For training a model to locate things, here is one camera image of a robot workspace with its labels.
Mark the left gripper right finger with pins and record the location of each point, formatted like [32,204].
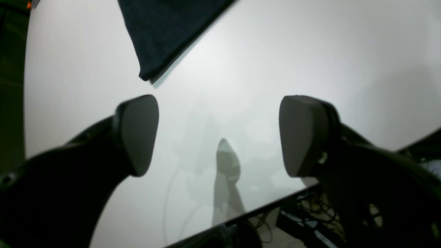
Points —
[382,198]

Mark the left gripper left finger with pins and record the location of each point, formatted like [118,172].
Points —
[55,199]

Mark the black T-shirt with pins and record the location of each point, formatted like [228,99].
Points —
[161,30]

